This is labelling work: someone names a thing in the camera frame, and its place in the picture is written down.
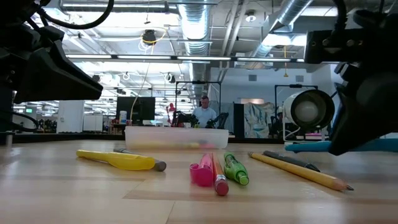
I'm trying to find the black aluminium table frame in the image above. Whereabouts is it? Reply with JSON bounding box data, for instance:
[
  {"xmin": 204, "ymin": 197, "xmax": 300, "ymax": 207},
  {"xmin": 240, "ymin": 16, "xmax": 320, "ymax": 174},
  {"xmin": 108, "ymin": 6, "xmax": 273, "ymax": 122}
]
[{"xmin": 12, "ymin": 133, "xmax": 285, "ymax": 144}]

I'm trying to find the blue pen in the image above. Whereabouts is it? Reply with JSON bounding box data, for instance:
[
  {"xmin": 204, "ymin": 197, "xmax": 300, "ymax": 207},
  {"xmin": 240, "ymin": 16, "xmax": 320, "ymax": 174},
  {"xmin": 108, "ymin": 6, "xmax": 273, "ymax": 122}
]
[{"xmin": 284, "ymin": 138, "xmax": 398, "ymax": 154}]

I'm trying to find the silver ribbed ceiling duct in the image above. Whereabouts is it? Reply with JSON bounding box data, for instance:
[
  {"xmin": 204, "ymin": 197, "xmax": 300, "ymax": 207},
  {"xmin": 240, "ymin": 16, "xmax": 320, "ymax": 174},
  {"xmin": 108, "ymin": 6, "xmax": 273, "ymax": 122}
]
[
  {"xmin": 248, "ymin": 0, "xmax": 313, "ymax": 68},
  {"xmin": 178, "ymin": 0, "xmax": 213, "ymax": 100}
]

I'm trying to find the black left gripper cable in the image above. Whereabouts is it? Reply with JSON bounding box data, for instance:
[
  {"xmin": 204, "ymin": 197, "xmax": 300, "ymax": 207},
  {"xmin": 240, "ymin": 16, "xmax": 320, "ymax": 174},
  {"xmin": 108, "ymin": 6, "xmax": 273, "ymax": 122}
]
[{"xmin": 37, "ymin": 0, "xmax": 115, "ymax": 30}]

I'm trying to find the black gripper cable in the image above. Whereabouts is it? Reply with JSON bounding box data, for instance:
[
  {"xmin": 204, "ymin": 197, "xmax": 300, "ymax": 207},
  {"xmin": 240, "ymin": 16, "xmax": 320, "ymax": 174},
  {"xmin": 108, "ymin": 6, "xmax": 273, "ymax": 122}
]
[
  {"xmin": 37, "ymin": 0, "xmax": 115, "ymax": 30},
  {"xmin": 333, "ymin": 0, "xmax": 348, "ymax": 32}
]

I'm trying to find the yellow highlighter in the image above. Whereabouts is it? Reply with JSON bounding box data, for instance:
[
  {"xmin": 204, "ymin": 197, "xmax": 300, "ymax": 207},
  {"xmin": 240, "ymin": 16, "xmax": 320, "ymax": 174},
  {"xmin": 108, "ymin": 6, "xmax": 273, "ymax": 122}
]
[{"xmin": 76, "ymin": 149, "xmax": 156, "ymax": 171}]

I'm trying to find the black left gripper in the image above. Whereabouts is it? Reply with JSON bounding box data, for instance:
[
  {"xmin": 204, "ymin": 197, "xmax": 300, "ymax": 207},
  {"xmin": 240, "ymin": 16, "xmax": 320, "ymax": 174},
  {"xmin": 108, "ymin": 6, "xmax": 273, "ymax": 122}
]
[{"xmin": 0, "ymin": 24, "xmax": 104, "ymax": 105}]

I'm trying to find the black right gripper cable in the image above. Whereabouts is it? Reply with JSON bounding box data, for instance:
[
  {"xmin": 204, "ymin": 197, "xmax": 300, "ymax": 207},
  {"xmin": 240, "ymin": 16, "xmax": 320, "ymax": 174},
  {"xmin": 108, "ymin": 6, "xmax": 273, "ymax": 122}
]
[{"xmin": 333, "ymin": 0, "xmax": 348, "ymax": 32}]

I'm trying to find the orange pencil with eraser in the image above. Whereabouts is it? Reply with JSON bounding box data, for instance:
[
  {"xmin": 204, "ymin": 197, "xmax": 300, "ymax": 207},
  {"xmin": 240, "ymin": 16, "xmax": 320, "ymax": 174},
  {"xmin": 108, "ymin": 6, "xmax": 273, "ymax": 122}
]
[{"xmin": 211, "ymin": 151, "xmax": 230, "ymax": 197}]

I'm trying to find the overhead light bar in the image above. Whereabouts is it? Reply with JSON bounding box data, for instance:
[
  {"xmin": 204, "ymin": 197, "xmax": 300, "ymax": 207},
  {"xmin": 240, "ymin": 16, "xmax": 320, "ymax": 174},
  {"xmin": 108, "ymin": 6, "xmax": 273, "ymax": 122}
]
[{"xmin": 65, "ymin": 54, "xmax": 307, "ymax": 64}]

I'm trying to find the clear box with orange lid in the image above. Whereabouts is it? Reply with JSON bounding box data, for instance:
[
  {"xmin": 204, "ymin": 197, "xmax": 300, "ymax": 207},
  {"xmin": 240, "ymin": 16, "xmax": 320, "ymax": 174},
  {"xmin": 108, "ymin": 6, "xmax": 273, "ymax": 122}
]
[{"xmin": 124, "ymin": 126, "xmax": 230, "ymax": 151}]

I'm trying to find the yellow hanging cord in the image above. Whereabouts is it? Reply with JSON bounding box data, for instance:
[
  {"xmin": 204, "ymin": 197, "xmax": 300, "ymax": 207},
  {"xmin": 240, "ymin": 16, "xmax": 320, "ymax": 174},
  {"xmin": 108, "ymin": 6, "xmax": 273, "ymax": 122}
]
[{"xmin": 129, "ymin": 26, "xmax": 167, "ymax": 125}]

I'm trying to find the red desk lamp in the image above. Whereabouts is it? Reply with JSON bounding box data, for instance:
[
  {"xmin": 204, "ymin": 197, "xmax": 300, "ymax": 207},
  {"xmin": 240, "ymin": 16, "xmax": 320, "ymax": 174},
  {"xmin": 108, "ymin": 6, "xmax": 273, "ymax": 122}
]
[{"xmin": 166, "ymin": 102, "xmax": 177, "ymax": 127}]

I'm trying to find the green pen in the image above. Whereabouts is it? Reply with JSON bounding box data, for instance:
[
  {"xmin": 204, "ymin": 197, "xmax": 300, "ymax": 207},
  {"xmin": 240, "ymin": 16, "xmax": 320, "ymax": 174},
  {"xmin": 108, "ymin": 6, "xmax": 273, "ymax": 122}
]
[{"xmin": 223, "ymin": 151, "xmax": 250, "ymax": 187}]

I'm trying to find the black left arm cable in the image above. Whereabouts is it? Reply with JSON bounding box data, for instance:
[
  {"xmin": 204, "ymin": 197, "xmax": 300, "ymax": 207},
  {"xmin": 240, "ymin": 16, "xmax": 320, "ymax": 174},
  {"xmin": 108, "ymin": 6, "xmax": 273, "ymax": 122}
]
[{"xmin": 0, "ymin": 109, "xmax": 40, "ymax": 133}]

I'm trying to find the grey pen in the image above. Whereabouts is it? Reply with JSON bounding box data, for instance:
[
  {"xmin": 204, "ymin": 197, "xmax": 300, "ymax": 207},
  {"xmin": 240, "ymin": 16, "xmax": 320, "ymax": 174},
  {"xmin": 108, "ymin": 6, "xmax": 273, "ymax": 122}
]
[{"xmin": 113, "ymin": 147, "xmax": 167, "ymax": 172}]

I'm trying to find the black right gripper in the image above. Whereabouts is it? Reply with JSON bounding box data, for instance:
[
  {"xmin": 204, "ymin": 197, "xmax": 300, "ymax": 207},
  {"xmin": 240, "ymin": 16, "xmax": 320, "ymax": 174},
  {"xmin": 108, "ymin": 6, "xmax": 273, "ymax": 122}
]
[{"xmin": 303, "ymin": 9, "xmax": 398, "ymax": 156}]

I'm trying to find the white cabinet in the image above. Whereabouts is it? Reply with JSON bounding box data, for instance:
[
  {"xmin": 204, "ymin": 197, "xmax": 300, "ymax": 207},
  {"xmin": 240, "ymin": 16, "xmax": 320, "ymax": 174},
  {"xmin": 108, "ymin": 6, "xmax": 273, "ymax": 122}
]
[{"xmin": 83, "ymin": 114, "xmax": 104, "ymax": 133}]

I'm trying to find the black partition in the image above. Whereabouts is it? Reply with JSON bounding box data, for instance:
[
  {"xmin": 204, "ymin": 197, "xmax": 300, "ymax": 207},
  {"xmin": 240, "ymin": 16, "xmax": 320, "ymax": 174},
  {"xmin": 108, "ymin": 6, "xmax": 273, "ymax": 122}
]
[{"xmin": 233, "ymin": 103, "xmax": 246, "ymax": 139}]

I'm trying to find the person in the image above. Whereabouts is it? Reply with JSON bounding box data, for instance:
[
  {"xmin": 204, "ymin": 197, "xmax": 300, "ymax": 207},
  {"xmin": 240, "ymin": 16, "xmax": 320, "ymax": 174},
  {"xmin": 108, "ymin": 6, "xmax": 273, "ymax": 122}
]
[{"xmin": 192, "ymin": 95, "xmax": 218, "ymax": 129}]

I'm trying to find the white pillar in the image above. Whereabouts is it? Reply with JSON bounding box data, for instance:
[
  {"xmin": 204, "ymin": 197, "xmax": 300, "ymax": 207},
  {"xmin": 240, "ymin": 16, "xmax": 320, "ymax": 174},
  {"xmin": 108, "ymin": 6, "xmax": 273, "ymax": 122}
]
[{"xmin": 57, "ymin": 100, "xmax": 85, "ymax": 134}]

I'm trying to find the black ceiling cable reel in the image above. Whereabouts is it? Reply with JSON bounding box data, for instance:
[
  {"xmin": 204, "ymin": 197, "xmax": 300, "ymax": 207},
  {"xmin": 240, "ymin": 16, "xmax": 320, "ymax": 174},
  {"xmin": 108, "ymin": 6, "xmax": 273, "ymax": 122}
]
[{"xmin": 141, "ymin": 29, "xmax": 158, "ymax": 46}]

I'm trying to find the black computer monitor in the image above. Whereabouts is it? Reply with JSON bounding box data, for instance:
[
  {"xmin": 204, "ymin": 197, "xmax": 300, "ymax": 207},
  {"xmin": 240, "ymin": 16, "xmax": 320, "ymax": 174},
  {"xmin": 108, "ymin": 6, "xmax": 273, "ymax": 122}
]
[{"xmin": 116, "ymin": 96, "xmax": 156, "ymax": 126}]

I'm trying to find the black pen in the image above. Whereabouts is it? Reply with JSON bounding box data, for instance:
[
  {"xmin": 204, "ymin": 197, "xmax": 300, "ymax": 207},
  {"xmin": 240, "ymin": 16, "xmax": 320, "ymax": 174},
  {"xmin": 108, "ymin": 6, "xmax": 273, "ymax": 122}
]
[{"xmin": 262, "ymin": 150, "xmax": 321, "ymax": 173}]

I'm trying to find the blue and white panel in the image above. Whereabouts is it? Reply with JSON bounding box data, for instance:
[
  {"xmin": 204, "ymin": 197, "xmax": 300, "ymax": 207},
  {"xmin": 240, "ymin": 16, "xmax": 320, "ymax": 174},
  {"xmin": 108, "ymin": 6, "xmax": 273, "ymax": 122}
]
[{"xmin": 244, "ymin": 101, "xmax": 277, "ymax": 139}]

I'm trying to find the pink highlighter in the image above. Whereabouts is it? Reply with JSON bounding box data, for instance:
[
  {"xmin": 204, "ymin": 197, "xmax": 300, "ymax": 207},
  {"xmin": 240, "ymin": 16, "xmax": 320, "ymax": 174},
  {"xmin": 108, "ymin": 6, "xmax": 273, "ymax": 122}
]
[{"xmin": 189, "ymin": 152, "xmax": 215, "ymax": 187}]

